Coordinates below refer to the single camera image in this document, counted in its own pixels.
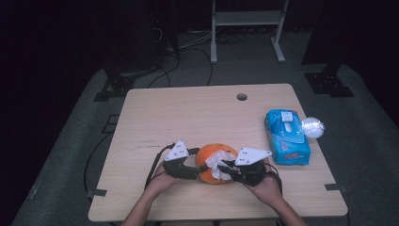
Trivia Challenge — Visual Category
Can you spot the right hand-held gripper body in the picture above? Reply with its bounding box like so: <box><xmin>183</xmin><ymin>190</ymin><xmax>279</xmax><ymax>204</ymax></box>
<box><xmin>233</xmin><ymin>147</ymin><xmax>273</xmax><ymax>187</ymax></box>

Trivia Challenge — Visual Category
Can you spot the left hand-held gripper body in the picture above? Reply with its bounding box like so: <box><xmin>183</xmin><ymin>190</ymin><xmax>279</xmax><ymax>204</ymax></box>
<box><xmin>162</xmin><ymin>139</ymin><xmax>190</xmax><ymax>177</ymax></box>

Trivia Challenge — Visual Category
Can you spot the clear plastic ball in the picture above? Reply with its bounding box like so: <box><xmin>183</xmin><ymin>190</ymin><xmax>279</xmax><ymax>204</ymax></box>
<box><xmin>300</xmin><ymin>116</ymin><xmax>327</xmax><ymax>140</ymax></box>

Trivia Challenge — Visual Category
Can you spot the left hand-held gripper cable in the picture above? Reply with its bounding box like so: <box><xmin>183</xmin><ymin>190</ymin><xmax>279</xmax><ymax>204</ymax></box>
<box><xmin>144</xmin><ymin>143</ymin><xmax>176</xmax><ymax>190</ymax></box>

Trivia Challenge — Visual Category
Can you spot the black tape strip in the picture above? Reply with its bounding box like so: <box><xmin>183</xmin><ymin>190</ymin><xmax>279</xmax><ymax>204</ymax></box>
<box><xmin>86</xmin><ymin>188</ymin><xmax>108</xmax><ymax>199</ymax></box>
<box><xmin>324</xmin><ymin>183</ymin><xmax>349</xmax><ymax>193</ymax></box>

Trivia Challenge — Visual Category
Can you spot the person's right hand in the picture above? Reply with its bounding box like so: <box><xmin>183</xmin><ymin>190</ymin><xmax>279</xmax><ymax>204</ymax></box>
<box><xmin>244</xmin><ymin>157</ymin><xmax>284</xmax><ymax>206</ymax></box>

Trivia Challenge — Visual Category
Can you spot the black floor cable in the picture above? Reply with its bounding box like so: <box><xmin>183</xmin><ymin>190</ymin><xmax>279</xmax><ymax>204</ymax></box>
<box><xmin>83</xmin><ymin>131</ymin><xmax>110</xmax><ymax>195</ymax></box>
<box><xmin>146</xmin><ymin>52</ymin><xmax>182</xmax><ymax>89</ymax></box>
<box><xmin>184</xmin><ymin>46</ymin><xmax>215</xmax><ymax>87</ymax></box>

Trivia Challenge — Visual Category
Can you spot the large round orange fruit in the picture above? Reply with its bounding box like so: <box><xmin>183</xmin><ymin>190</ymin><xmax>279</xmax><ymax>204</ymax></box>
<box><xmin>194</xmin><ymin>142</ymin><xmax>240</xmax><ymax>186</ymax></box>

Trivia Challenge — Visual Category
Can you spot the right hand-held gripper cable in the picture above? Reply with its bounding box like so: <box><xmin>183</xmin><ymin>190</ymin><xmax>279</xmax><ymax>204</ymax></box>
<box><xmin>265</xmin><ymin>162</ymin><xmax>284</xmax><ymax>195</ymax></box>

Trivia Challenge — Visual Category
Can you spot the person's left hand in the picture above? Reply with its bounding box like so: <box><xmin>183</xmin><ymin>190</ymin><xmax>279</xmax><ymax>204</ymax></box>
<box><xmin>145</xmin><ymin>162</ymin><xmax>184</xmax><ymax>197</ymax></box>

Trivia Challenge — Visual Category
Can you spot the black stand base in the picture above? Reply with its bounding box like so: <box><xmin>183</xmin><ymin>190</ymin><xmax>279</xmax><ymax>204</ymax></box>
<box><xmin>92</xmin><ymin>70</ymin><xmax>137</xmax><ymax>103</ymax></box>
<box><xmin>303</xmin><ymin>71</ymin><xmax>356</xmax><ymax>99</ymax></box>

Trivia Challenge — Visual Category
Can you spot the hand-held gripper cable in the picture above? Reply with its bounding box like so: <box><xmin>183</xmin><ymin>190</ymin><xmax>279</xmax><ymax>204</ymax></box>
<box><xmin>265</xmin><ymin>162</ymin><xmax>284</xmax><ymax>195</ymax></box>
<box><xmin>144</xmin><ymin>143</ymin><xmax>176</xmax><ymax>190</ymax></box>

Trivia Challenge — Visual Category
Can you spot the blue wet wipes pack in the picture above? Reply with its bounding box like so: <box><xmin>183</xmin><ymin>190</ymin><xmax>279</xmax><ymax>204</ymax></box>
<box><xmin>264</xmin><ymin>108</ymin><xmax>311</xmax><ymax>167</ymax></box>

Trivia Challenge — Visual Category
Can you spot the pale metal stand frame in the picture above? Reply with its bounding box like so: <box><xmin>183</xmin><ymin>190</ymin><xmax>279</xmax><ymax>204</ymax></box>
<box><xmin>210</xmin><ymin>0</ymin><xmax>291</xmax><ymax>65</ymax></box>

